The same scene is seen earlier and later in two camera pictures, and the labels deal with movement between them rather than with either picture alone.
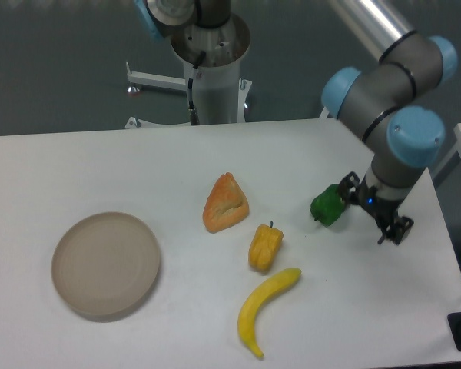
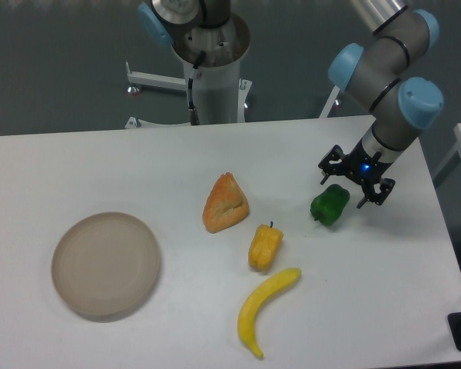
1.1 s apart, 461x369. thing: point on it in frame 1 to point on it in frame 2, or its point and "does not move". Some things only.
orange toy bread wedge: [226, 204] does not move
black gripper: [384, 211] to [361, 166]
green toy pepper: [328, 207] does not move
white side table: [455, 178] does not move
